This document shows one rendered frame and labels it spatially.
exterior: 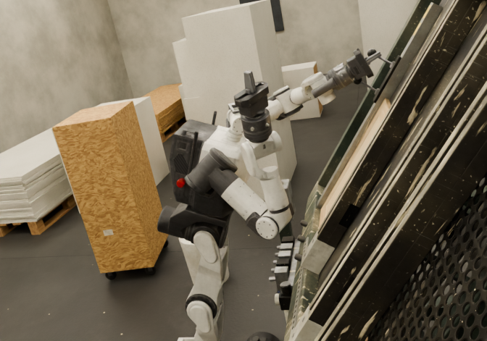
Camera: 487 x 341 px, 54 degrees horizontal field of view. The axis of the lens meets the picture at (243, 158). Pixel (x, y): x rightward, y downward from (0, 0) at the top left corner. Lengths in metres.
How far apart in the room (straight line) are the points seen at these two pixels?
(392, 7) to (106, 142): 3.39
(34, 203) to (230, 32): 2.55
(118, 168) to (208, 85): 1.28
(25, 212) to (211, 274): 3.37
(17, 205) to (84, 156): 1.86
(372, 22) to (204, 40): 2.04
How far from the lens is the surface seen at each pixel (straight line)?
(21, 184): 5.07
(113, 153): 3.37
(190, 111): 6.27
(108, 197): 3.51
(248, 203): 1.58
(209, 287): 2.11
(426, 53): 1.47
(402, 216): 0.99
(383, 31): 5.49
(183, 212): 1.93
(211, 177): 1.60
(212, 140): 1.77
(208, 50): 4.20
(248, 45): 4.10
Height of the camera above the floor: 1.85
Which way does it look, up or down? 19 degrees down
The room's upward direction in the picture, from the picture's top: 11 degrees counter-clockwise
